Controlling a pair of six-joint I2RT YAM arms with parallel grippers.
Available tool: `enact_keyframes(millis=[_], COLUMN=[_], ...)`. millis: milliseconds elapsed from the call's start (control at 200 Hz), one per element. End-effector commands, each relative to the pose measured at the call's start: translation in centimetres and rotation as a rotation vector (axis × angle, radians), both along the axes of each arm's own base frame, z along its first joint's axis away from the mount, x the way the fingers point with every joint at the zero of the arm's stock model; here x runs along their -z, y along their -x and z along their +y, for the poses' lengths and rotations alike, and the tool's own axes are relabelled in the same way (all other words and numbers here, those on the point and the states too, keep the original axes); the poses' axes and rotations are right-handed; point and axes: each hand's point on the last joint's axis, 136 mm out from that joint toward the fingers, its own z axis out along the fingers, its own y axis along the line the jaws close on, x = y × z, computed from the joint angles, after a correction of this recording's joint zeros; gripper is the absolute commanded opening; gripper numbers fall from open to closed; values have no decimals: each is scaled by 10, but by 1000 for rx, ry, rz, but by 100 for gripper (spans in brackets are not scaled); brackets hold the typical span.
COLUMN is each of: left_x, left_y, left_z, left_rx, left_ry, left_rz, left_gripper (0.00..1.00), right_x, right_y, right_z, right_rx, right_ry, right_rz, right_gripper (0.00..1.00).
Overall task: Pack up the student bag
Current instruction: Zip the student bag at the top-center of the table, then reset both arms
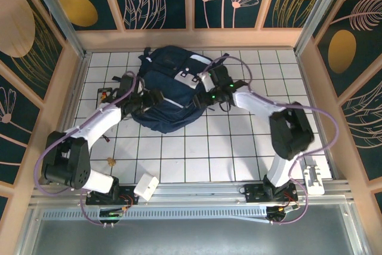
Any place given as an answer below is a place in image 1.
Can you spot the navy blue student backpack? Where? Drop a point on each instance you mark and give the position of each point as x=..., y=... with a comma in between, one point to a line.
x=173, y=111

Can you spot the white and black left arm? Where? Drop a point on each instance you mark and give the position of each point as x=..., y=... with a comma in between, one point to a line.
x=101, y=123

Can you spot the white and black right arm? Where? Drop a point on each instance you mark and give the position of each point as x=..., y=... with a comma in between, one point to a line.
x=256, y=104

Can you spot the small tan object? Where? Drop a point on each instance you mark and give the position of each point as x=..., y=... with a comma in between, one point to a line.
x=111, y=162

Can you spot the white plastic box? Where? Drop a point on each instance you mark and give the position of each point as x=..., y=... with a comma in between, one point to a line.
x=146, y=187

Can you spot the grey metal tray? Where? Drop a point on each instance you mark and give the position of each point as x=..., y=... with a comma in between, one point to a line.
x=191, y=240

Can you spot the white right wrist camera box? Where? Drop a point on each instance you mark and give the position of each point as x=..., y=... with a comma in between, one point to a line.
x=206, y=80

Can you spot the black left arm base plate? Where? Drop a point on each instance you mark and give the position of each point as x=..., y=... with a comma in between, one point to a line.
x=128, y=195

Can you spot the aluminium frame rail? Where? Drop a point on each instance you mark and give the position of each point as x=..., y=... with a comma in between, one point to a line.
x=185, y=192

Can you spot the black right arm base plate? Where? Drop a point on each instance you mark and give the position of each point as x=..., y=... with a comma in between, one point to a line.
x=253, y=192

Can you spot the aluminium frame post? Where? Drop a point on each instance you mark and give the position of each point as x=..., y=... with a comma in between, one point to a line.
x=319, y=10
x=56, y=13

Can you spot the white plastic bracket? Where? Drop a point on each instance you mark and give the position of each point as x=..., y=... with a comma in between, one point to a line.
x=313, y=186

